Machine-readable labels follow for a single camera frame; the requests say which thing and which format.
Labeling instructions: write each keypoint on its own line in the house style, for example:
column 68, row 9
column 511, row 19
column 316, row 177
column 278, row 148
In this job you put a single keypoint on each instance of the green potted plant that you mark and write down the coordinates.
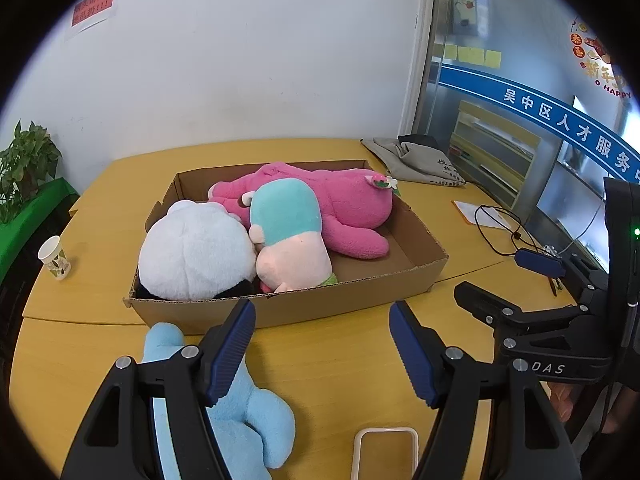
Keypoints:
column 27, row 160

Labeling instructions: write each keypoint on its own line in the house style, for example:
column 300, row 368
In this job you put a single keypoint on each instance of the person's right forearm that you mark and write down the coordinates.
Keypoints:
column 607, row 422

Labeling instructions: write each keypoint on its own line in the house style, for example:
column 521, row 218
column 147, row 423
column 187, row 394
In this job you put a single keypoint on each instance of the cartoon sheep poster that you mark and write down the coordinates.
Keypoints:
column 467, row 5

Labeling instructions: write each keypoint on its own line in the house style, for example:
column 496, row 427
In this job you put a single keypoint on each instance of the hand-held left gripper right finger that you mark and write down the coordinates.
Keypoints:
column 412, row 355

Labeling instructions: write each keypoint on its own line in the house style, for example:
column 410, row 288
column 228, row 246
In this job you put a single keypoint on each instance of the leaf print paper cup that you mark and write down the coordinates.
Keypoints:
column 55, row 257

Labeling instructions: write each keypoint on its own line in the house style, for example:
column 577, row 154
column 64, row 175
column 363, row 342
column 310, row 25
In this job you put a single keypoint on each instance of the blue window banner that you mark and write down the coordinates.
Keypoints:
column 525, row 97

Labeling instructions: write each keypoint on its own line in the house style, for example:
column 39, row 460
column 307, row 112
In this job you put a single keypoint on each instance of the teal and pink plush toy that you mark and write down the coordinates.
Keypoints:
column 290, row 225

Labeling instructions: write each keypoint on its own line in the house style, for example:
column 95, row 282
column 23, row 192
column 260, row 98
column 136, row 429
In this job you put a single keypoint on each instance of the grey metal door frame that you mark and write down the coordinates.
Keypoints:
column 425, row 45

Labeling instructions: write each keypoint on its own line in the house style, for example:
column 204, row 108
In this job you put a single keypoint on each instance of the grey cloth bag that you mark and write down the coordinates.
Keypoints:
column 420, row 162

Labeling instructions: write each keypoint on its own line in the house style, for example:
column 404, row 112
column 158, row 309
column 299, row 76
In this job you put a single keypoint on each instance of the brown cardboard box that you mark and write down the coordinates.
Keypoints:
column 350, row 295

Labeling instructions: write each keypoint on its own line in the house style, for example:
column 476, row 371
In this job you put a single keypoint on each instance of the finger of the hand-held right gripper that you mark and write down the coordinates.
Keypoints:
column 480, row 302
column 540, row 262

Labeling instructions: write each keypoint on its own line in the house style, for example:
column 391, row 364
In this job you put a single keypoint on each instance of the light blue plush toy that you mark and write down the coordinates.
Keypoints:
column 270, row 420

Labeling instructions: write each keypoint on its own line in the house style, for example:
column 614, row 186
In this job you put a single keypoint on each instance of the red and white wall notice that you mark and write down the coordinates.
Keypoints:
column 92, row 7

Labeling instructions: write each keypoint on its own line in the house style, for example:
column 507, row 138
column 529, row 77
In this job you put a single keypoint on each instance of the white paper sheet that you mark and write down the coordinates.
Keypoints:
column 467, row 212

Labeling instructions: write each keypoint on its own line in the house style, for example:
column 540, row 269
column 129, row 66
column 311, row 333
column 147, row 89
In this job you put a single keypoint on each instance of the pale yellow shelf rack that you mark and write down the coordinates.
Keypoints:
column 492, row 147

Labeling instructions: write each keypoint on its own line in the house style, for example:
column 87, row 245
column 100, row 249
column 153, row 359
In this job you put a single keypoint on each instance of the red festive window sticker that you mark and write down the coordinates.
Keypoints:
column 597, row 52

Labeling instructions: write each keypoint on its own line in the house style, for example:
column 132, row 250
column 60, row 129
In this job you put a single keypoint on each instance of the person's right hand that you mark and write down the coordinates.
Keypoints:
column 561, row 402

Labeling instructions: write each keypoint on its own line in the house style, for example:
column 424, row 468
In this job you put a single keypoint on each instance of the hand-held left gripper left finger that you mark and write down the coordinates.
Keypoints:
column 227, row 355

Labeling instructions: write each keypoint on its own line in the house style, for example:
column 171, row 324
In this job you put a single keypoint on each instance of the white rectangular frame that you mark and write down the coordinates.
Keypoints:
column 357, row 460

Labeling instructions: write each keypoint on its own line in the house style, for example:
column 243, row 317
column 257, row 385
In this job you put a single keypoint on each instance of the green planter stand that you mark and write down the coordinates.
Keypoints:
column 45, row 200

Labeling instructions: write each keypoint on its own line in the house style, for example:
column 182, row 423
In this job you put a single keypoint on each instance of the yellow sticky note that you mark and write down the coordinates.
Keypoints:
column 492, row 58
column 449, row 51
column 471, row 54

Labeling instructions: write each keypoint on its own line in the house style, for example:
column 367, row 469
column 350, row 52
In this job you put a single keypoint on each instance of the white round plush toy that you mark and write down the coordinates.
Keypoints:
column 195, row 250

